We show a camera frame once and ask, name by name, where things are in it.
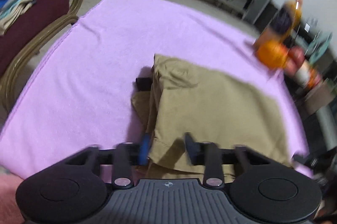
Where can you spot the large orange fruit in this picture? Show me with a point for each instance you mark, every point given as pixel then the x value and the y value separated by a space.
pixel 272 54

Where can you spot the khaki shorts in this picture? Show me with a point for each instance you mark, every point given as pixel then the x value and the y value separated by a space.
pixel 210 105

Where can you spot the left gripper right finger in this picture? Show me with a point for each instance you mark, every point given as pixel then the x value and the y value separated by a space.
pixel 193 149

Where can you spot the pink fleece blanket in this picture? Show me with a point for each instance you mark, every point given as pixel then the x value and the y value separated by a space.
pixel 80 93

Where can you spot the white wrapped fruit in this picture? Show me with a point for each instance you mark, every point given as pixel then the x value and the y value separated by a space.
pixel 303 74

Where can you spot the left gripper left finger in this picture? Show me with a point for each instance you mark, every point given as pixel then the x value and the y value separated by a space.
pixel 144 148

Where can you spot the orange juice bottle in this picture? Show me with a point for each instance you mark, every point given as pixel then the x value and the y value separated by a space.
pixel 282 24

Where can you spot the red apple front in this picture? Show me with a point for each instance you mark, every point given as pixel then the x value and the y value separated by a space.
pixel 295 59

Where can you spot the maroon chair with gold frame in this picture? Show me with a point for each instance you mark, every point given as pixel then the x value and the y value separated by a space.
pixel 29 33

